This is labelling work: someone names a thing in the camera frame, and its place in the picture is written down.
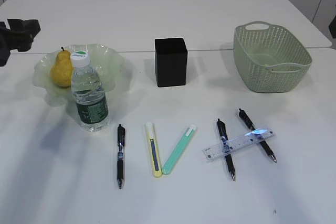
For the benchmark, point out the green wavy glass plate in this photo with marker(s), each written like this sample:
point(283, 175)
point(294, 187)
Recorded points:
point(107, 62)

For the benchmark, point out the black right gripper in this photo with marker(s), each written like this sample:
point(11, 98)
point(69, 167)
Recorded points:
point(332, 28)

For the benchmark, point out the black pen left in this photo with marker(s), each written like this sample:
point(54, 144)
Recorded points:
point(120, 155)

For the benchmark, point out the clear plastic ruler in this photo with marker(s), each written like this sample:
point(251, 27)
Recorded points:
point(236, 144)

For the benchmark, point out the clear plastic water bottle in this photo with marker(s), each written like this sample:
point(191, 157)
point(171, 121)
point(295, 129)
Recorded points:
point(88, 93)

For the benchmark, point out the yellow pear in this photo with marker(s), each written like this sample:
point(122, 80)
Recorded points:
point(61, 72)

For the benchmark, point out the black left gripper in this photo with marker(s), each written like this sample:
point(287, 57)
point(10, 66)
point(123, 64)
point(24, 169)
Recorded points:
point(19, 36)

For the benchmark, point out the black square pen holder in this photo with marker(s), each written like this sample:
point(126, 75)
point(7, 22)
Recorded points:
point(170, 62)

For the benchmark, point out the black pen middle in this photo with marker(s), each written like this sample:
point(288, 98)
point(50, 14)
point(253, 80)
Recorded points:
point(224, 138)

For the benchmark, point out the green plastic woven basket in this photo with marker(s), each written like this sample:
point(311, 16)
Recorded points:
point(275, 45)

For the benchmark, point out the black pen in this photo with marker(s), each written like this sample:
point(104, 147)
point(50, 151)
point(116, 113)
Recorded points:
point(120, 155)
point(242, 114)
point(224, 138)

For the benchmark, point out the yellow utility knife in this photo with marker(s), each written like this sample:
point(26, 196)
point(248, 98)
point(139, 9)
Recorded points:
point(155, 158)

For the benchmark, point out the mint green utility knife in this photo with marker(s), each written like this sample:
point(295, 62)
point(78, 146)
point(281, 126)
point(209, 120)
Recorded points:
point(179, 149)

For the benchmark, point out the black pen right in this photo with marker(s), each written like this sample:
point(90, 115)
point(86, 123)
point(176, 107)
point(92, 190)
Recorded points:
point(242, 114)

